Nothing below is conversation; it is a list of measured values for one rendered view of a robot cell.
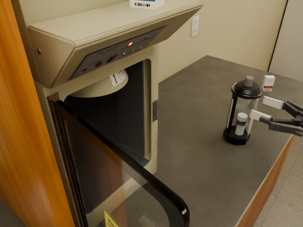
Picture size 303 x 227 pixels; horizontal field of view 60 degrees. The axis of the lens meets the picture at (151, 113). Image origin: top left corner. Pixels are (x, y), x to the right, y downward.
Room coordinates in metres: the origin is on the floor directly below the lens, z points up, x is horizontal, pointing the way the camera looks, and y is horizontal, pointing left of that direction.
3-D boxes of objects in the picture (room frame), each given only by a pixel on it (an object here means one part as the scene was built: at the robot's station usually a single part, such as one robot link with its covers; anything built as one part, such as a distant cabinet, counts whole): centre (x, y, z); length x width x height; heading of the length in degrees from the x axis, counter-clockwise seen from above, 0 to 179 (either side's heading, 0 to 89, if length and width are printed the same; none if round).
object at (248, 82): (0.82, -0.34, 1.18); 0.09 x 0.09 x 0.07
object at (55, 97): (0.40, 0.17, 1.19); 0.03 x 0.02 x 0.39; 140
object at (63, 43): (0.48, 0.04, 1.46); 0.32 x 0.11 x 0.10; 140
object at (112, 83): (0.59, 0.15, 1.34); 0.18 x 0.18 x 0.05
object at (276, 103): (0.81, -0.44, 1.11); 0.07 x 0.01 x 0.03; 50
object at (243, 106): (0.82, -0.34, 1.06); 0.11 x 0.11 x 0.21
